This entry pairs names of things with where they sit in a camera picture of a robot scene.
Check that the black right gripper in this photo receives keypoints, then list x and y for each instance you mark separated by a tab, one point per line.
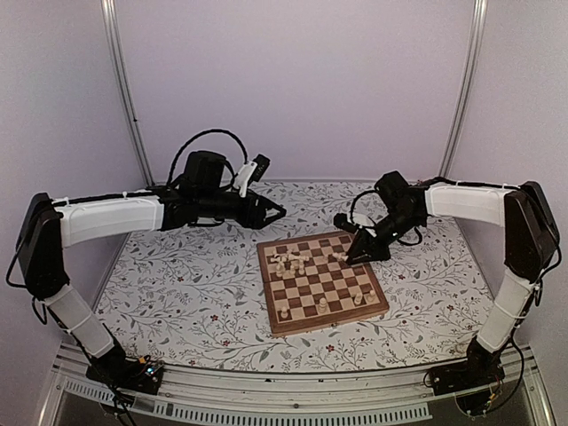
361	242

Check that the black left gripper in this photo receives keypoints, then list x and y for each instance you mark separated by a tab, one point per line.
253	218

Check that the light chess king piece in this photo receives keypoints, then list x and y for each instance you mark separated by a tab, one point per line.
322	305

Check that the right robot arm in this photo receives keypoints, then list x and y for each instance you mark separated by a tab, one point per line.
531	245

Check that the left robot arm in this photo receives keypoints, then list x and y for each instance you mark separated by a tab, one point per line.
50	226

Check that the light chess piece group right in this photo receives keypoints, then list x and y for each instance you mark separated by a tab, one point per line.
338	257

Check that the wooden chess board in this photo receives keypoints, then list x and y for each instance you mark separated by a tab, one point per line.
338	282

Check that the floral patterned table mat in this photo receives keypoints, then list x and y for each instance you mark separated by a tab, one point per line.
195	296

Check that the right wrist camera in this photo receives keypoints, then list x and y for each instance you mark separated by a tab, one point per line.
353	223

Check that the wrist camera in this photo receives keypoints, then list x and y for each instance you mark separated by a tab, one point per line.
250	172
353	223

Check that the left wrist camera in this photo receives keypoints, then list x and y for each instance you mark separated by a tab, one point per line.
250	172

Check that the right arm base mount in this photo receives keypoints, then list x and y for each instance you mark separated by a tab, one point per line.
481	373

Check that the front aluminium rail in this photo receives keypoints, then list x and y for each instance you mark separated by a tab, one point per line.
195	396

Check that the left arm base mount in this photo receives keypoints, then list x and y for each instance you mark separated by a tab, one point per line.
117	371

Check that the right aluminium frame post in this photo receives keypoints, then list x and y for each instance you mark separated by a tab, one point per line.
476	35

